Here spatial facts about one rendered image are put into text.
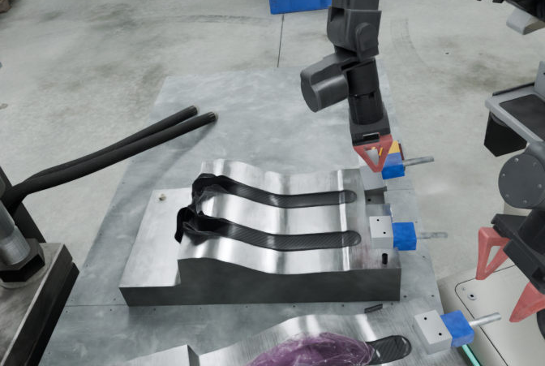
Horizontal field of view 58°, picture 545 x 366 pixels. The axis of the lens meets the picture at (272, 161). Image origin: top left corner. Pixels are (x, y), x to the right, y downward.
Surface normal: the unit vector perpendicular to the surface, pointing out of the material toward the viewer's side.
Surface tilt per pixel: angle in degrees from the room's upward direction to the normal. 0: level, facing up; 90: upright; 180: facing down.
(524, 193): 63
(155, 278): 0
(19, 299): 0
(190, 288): 90
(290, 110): 0
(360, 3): 77
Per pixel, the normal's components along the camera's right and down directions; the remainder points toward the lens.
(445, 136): -0.12, -0.77
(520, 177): -0.91, -0.11
